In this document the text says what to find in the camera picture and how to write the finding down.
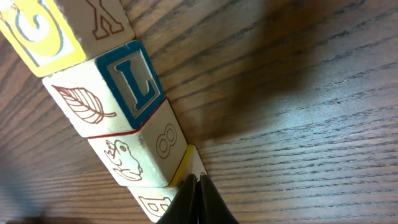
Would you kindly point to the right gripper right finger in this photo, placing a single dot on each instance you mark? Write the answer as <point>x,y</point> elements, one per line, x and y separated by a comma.
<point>211,207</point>

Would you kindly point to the white wooden number block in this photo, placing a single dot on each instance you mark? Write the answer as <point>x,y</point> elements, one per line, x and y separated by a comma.
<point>156,200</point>

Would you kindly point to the white block green edge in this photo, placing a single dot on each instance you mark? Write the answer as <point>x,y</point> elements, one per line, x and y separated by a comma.
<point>147,157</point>

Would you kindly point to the yellow wooden block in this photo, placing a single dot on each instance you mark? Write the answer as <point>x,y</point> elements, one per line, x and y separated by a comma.
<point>52,35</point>

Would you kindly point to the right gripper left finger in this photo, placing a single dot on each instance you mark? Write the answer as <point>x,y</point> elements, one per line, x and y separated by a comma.
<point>183,209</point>

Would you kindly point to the white block red side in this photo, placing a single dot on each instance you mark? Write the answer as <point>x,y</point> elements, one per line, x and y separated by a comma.
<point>112,93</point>

